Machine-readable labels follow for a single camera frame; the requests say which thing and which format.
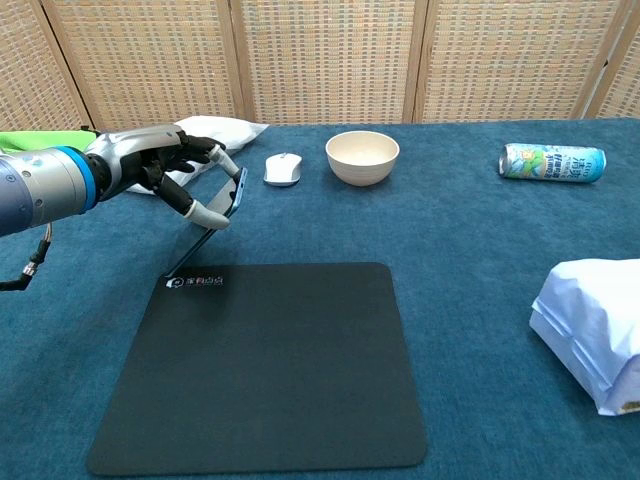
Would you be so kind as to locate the green microfiber cloth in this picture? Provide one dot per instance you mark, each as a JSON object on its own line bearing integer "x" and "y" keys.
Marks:
{"x": 40, "y": 139}

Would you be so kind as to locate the black mouse pad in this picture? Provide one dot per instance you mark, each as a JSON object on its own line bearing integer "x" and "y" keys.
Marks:
{"x": 265, "y": 370}

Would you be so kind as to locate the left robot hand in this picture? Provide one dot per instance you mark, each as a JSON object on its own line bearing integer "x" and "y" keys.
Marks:
{"x": 135, "y": 160}

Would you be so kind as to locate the white plastic bag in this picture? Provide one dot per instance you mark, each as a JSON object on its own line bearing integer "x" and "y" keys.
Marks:
{"x": 220, "y": 131}

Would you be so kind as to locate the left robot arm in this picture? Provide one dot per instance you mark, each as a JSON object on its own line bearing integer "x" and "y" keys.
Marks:
{"x": 45, "y": 185}

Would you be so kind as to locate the white computer mouse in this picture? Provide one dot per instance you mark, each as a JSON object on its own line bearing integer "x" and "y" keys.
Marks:
{"x": 282, "y": 169}

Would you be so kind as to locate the white tissue pack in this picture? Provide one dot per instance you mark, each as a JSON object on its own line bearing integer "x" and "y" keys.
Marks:
{"x": 595, "y": 325}

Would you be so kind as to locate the beige bowl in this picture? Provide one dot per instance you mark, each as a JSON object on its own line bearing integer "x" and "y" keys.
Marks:
{"x": 362, "y": 160}

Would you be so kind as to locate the blue table mat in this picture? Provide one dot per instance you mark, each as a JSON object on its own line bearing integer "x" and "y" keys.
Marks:
{"x": 475, "y": 250}

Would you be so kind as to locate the bamboo folding screen panel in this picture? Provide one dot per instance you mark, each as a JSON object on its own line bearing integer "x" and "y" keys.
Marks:
{"x": 625, "y": 80}
{"x": 35, "y": 65}
{"x": 145, "y": 60}
{"x": 515, "y": 60}
{"x": 330, "y": 60}

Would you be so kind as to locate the black smartphone blue edge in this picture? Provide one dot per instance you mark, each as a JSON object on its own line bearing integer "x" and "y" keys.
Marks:
{"x": 228, "y": 196}

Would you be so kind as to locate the blue green drink can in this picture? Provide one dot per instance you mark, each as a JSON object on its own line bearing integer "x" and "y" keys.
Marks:
{"x": 552, "y": 163}

